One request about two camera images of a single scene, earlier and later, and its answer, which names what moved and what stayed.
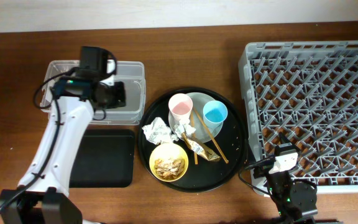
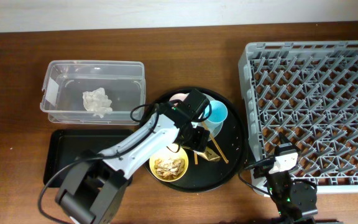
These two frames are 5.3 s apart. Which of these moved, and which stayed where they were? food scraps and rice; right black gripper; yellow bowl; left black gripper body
Moved: left black gripper body
Stayed: yellow bowl; right black gripper; food scraps and rice
